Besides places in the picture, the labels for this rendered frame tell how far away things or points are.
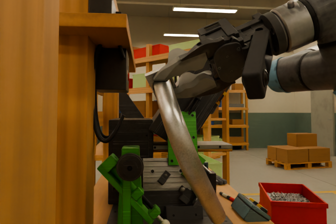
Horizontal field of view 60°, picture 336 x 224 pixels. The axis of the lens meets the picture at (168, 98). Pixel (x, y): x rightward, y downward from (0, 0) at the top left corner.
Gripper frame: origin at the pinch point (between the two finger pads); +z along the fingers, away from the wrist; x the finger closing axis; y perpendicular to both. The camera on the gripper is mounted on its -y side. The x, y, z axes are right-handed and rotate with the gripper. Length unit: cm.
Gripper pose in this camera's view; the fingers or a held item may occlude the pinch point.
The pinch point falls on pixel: (165, 87)
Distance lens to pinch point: 47.4
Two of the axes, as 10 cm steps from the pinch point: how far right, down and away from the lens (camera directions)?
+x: -3.4, -7.0, -6.2
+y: -1.9, -5.9, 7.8
